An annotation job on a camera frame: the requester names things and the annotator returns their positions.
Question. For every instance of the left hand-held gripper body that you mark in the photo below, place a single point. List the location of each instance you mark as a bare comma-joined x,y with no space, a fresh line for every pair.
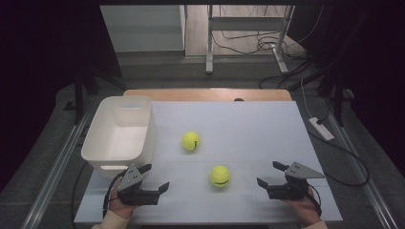
137,196

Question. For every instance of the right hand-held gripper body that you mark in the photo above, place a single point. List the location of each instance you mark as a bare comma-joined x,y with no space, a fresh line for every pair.
288,191

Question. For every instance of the white plastic bin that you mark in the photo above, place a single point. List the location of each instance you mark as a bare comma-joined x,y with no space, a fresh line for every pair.
127,143

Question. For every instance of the yellow tennis ball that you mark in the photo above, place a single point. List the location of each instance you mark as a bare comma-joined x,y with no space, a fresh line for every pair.
220,175
190,140

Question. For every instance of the person's left hand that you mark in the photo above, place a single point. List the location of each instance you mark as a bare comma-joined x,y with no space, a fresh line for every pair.
119,207

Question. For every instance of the person's right hand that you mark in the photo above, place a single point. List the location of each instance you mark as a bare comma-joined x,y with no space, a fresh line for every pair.
304,210

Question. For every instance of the white power strip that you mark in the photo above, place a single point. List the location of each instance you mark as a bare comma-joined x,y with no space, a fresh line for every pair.
321,129

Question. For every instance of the black stand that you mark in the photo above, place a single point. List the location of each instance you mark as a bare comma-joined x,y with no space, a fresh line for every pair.
339,98
79,95

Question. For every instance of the wooden table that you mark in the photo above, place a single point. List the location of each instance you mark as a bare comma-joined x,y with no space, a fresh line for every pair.
207,94

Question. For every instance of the dark curtain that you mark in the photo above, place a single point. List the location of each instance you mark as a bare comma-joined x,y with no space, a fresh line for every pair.
375,63
35,63

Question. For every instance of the white cabinet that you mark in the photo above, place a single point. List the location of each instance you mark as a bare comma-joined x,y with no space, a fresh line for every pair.
143,28

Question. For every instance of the white metal stand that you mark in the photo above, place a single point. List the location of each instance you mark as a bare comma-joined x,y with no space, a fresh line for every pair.
246,24

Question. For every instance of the metal floor rail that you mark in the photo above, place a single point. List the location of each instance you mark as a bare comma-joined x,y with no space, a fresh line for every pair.
54,171
366,181

